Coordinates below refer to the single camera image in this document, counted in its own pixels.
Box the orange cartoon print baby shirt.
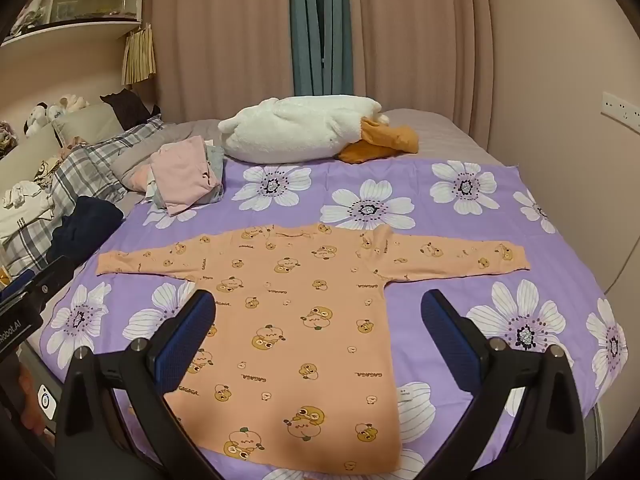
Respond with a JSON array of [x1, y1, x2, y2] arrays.
[[98, 223, 528, 474]]

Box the dark navy garment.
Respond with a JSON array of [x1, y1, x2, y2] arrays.
[[46, 196, 124, 266]]

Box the white patterned garment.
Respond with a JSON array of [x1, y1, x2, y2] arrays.
[[0, 181, 54, 243]]

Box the purple floral bed sheet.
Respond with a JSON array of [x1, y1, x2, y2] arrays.
[[40, 158, 628, 479]]

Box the grey plaid blanket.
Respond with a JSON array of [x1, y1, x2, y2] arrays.
[[3, 115, 165, 278]]

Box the small plush toys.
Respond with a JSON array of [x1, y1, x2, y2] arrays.
[[23, 94, 90, 139]]

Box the beige headboard cushion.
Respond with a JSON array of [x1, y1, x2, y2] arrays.
[[0, 103, 124, 191]]

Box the folded pink garment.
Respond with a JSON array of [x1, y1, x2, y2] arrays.
[[150, 136, 222, 216]]

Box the dark brown cloth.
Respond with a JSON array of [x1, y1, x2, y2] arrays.
[[100, 89, 160, 130]]

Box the hanging beige fringe cloth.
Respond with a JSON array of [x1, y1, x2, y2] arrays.
[[122, 24, 157, 86]]

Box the white goose plush toy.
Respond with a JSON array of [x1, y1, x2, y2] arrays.
[[218, 94, 419, 164]]

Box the teal curtain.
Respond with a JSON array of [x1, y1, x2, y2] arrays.
[[290, 0, 354, 96]]

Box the white wall socket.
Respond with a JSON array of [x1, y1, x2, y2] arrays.
[[601, 92, 640, 133]]

